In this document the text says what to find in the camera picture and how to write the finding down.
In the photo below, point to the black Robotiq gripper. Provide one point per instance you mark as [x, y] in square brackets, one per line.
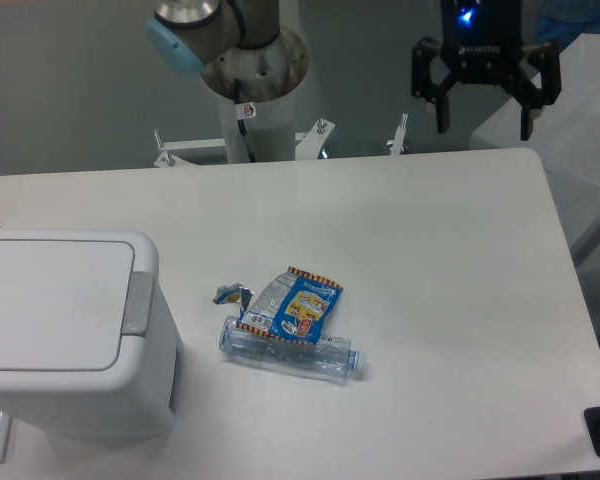
[480, 37]

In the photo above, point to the crushed clear plastic bottle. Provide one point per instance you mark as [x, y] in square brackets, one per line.
[331, 359]

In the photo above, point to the silver bolt clamp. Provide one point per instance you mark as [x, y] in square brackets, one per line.
[398, 144]

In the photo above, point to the white covered side table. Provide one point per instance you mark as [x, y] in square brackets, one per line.
[566, 136]

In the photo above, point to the white push-lid trash can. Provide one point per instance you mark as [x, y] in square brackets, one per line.
[88, 344]

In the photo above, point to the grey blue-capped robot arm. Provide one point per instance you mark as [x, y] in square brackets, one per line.
[189, 35]

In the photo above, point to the blue snack wrapper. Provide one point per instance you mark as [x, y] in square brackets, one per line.
[293, 308]

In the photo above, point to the small torn wrapper piece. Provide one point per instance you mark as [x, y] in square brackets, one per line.
[234, 293]

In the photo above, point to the blue plastic bag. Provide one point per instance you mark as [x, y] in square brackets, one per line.
[564, 21]

